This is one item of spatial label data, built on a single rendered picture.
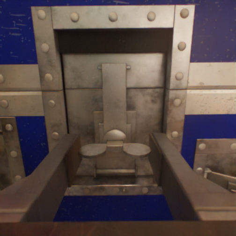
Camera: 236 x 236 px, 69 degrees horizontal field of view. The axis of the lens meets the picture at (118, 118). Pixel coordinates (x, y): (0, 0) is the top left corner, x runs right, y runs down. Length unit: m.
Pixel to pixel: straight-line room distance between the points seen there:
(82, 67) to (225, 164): 0.18
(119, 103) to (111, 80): 0.02
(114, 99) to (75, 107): 0.04
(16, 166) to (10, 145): 0.02
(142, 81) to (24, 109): 0.11
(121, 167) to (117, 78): 0.09
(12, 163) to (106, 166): 0.09
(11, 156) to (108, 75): 0.12
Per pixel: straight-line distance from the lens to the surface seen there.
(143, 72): 0.17
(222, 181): 0.22
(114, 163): 0.19
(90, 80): 0.17
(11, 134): 0.19
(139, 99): 0.17
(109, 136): 0.17
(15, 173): 0.21
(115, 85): 0.16
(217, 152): 0.19
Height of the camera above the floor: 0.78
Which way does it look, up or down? level
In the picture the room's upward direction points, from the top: 89 degrees clockwise
